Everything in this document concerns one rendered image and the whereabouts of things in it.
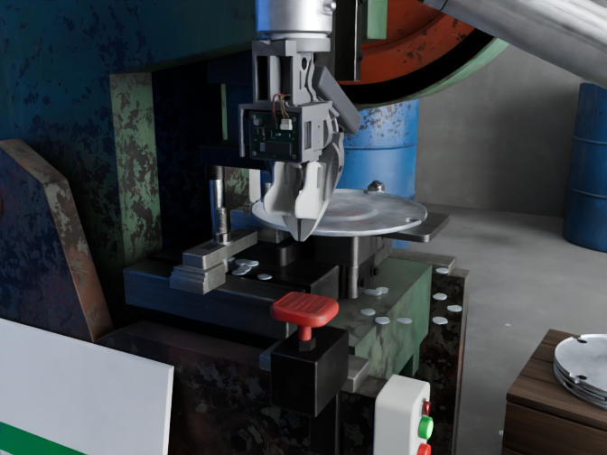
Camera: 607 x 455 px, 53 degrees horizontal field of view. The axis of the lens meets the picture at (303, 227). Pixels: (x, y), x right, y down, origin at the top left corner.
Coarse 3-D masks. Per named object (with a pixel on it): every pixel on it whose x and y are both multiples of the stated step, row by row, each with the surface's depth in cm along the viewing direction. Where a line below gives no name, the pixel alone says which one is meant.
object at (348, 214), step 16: (336, 192) 116; (352, 192) 116; (384, 192) 113; (256, 208) 104; (336, 208) 102; (352, 208) 102; (368, 208) 102; (384, 208) 104; (400, 208) 104; (416, 208) 104; (272, 224) 93; (320, 224) 94; (336, 224) 94; (352, 224) 94; (368, 224) 94; (384, 224) 94; (400, 224) 94; (416, 224) 94
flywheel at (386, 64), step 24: (408, 0) 125; (408, 24) 126; (432, 24) 121; (456, 24) 118; (384, 48) 127; (408, 48) 124; (432, 48) 121; (456, 48) 122; (360, 72) 129; (384, 72) 127; (408, 72) 125
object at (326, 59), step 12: (324, 60) 100; (228, 84) 98; (240, 84) 97; (228, 96) 98; (240, 96) 97; (252, 96) 96; (228, 108) 99; (228, 120) 99; (228, 132) 100; (228, 144) 101
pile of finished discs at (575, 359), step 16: (592, 336) 146; (560, 352) 138; (576, 352) 138; (592, 352) 138; (560, 368) 132; (576, 368) 131; (592, 368) 131; (576, 384) 128; (592, 384) 125; (592, 400) 125
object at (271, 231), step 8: (256, 200) 110; (240, 208) 105; (232, 216) 104; (240, 216) 103; (232, 224) 104; (240, 224) 103; (248, 224) 102; (256, 224) 102; (264, 232) 101; (272, 232) 101; (280, 232) 101; (288, 232) 104; (264, 240) 102; (272, 240) 101; (280, 240) 102
